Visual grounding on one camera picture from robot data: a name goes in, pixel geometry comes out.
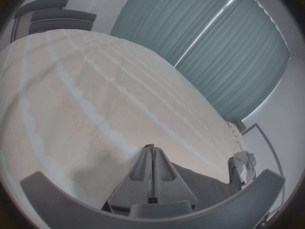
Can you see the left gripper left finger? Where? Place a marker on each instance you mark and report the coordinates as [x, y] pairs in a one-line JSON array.
[[124, 194]]

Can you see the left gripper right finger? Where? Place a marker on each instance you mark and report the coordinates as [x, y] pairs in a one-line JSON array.
[[177, 192]]

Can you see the black T-shirt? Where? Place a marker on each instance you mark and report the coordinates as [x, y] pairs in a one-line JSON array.
[[209, 187]]

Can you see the pile of clothes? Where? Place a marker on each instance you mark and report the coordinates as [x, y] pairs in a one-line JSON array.
[[249, 166]]

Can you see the white printed pillow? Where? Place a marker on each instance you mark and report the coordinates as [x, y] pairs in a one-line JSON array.
[[237, 137]]

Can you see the grey bedside table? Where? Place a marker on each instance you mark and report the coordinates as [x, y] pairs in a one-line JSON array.
[[239, 124]]

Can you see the bed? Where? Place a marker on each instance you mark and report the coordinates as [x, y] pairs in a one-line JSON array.
[[95, 92]]

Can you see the blue-green curtain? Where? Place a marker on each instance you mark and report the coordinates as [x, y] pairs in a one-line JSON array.
[[238, 68], [166, 20]]

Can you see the black chest of drawers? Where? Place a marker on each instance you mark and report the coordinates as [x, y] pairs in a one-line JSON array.
[[62, 15]]

